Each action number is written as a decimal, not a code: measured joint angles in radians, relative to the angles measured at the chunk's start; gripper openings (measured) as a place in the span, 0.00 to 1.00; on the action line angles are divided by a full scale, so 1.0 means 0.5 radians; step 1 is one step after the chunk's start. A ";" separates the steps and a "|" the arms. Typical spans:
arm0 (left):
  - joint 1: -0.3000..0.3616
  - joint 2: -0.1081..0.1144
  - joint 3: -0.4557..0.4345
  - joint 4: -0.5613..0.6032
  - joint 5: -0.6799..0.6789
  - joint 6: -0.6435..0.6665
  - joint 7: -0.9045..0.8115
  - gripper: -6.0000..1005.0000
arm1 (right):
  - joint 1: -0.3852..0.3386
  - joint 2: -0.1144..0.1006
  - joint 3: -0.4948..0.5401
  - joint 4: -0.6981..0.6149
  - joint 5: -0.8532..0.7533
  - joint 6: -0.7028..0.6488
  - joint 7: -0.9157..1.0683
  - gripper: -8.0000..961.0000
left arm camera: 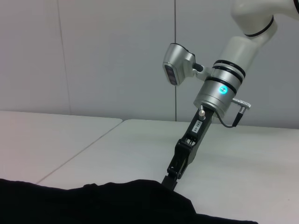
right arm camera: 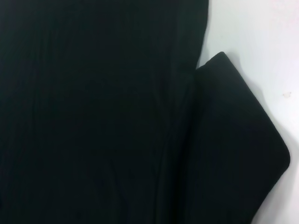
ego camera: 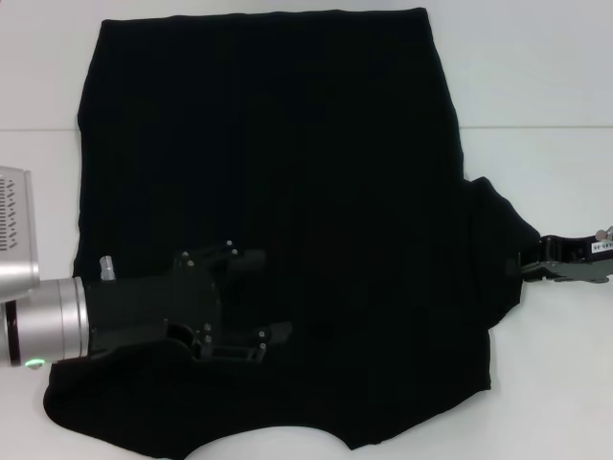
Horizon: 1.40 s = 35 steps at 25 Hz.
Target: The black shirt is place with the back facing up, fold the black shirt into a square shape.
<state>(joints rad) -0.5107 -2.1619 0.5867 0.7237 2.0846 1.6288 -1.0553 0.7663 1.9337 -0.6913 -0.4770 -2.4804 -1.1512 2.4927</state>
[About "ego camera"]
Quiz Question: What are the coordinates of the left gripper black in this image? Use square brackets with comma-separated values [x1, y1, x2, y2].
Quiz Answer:
[83, 240, 294, 365]

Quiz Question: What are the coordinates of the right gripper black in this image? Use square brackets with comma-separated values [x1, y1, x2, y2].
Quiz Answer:
[505, 233, 613, 288]

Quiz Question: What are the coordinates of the black shirt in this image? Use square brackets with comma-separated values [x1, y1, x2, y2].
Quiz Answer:
[41, 6, 543, 452]

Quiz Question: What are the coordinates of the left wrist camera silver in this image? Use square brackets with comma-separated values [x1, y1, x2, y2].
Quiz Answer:
[0, 165, 41, 302]

